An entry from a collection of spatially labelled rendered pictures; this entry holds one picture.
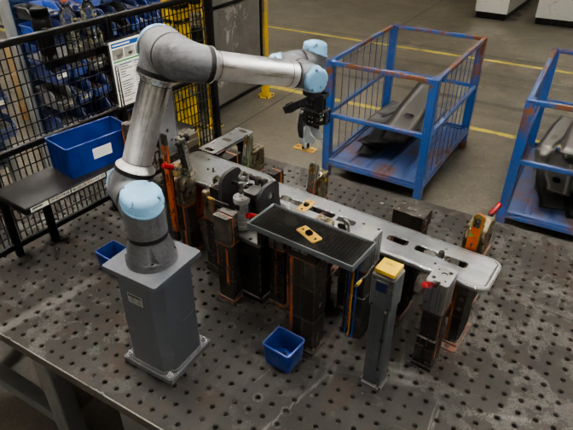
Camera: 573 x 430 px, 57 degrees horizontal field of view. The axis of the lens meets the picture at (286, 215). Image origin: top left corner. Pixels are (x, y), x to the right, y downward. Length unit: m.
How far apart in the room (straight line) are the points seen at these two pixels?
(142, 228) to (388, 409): 0.90
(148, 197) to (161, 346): 0.49
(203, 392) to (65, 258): 0.95
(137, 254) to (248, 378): 0.55
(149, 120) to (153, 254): 0.37
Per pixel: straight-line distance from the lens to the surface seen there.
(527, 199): 3.99
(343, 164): 4.05
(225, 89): 5.19
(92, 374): 1.90
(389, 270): 1.47
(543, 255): 2.49
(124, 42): 2.53
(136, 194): 1.50
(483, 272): 1.79
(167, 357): 1.76
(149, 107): 1.53
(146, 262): 1.56
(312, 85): 1.55
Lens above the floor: 2.07
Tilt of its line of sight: 33 degrees down
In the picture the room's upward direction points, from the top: straight up
